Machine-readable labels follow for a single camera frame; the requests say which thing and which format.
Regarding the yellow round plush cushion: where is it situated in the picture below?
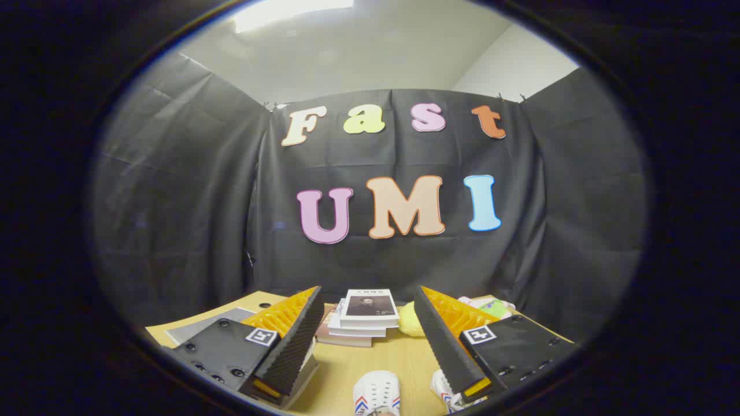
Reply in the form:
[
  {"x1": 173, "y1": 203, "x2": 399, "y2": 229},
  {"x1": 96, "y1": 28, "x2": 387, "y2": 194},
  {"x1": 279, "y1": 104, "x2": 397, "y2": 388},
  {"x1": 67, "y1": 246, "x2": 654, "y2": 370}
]
[{"x1": 398, "y1": 300, "x2": 427, "y2": 338}]

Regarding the white striped canvas shoe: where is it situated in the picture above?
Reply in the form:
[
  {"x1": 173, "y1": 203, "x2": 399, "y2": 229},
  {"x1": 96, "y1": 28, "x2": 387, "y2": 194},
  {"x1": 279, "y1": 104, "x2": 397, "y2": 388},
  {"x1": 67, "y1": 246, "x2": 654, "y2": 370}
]
[
  {"x1": 353, "y1": 370, "x2": 401, "y2": 416},
  {"x1": 431, "y1": 370, "x2": 487, "y2": 414}
]

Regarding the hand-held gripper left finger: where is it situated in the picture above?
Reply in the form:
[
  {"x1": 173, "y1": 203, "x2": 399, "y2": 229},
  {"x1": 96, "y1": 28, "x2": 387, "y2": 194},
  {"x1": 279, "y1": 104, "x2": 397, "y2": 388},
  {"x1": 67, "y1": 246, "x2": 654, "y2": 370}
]
[{"x1": 164, "y1": 285, "x2": 325, "y2": 408}]

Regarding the ceiling light panel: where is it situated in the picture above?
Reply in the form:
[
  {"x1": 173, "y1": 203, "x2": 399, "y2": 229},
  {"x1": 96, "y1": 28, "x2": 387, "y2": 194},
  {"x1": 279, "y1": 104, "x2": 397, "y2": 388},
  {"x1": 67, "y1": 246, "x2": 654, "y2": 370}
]
[{"x1": 233, "y1": 0, "x2": 354, "y2": 34}]

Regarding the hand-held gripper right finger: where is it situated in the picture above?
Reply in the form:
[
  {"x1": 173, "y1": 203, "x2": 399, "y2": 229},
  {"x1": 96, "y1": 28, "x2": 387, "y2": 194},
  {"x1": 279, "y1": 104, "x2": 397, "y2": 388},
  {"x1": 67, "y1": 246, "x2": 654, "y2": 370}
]
[{"x1": 413, "y1": 285, "x2": 579, "y2": 400}]

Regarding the brown book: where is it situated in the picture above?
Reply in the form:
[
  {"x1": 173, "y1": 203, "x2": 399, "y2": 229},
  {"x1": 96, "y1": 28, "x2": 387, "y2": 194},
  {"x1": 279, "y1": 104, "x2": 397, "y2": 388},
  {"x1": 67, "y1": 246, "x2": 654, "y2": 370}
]
[{"x1": 314, "y1": 306, "x2": 373, "y2": 348}]

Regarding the pink and green plush toy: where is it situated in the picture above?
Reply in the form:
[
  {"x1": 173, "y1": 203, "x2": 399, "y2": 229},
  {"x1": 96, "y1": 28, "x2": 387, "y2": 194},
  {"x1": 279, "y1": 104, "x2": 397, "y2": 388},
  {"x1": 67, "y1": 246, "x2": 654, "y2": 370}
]
[{"x1": 458, "y1": 295, "x2": 516, "y2": 320}]

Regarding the cream fabric storage box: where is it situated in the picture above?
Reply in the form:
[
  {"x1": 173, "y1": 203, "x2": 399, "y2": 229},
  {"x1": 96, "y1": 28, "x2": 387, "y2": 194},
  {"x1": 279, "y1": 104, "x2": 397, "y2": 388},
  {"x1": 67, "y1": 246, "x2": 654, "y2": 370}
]
[{"x1": 166, "y1": 307, "x2": 320, "y2": 410}]

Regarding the black backdrop cloth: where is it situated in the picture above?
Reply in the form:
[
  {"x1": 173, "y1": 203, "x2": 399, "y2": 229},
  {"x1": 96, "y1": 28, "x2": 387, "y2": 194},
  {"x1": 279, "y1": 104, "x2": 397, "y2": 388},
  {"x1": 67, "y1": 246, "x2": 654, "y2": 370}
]
[{"x1": 92, "y1": 52, "x2": 648, "y2": 341}]

